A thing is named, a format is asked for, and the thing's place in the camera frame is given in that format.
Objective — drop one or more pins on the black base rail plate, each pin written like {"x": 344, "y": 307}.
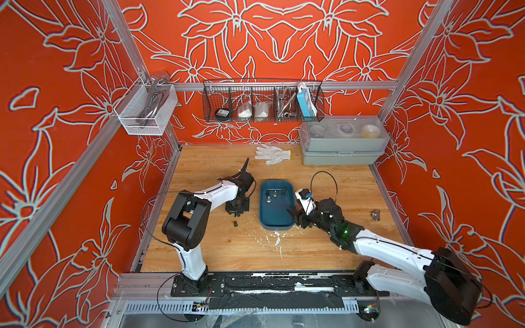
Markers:
{"x": 277, "y": 290}

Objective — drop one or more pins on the black item in basket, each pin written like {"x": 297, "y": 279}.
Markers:
{"x": 222, "y": 115}

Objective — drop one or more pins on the grey lidded storage container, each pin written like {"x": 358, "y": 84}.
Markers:
{"x": 343, "y": 140}

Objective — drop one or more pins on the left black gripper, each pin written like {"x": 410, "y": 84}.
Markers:
{"x": 246, "y": 208}

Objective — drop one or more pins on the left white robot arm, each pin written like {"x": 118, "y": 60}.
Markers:
{"x": 186, "y": 222}

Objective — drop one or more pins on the small metal object far right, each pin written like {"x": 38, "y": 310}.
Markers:
{"x": 375, "y": 214}

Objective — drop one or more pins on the black wire wall basket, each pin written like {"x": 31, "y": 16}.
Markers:
{"x": 230, "y": 94}

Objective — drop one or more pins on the clear plastic wall bin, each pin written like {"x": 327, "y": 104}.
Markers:
{"x": 135, "y": 101}

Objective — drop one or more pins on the teal plastic storage box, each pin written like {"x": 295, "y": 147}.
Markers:
{"x": 274, "y": 216}

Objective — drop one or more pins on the metal tongs in basket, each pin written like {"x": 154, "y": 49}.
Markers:
{"x": 284, "y": 103}

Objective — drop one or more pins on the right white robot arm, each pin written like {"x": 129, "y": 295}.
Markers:
{"x": 438, "y": 278}

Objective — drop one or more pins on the white knit glove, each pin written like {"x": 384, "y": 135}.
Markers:
{"x": 272, "y": 155}

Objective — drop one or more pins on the metal tool in clear bin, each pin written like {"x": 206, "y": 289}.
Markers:
{"x": 157, "y": 96}

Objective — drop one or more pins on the blue white box in basket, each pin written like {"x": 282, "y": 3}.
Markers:
{"x": 304, "y": 100}

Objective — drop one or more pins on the white bag in basket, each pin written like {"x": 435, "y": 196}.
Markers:
{"x": 245, "y": 111}
{"x": 261, "y": 111}

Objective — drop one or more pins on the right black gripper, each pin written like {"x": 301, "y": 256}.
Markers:
{"x": 299, "y": 216}

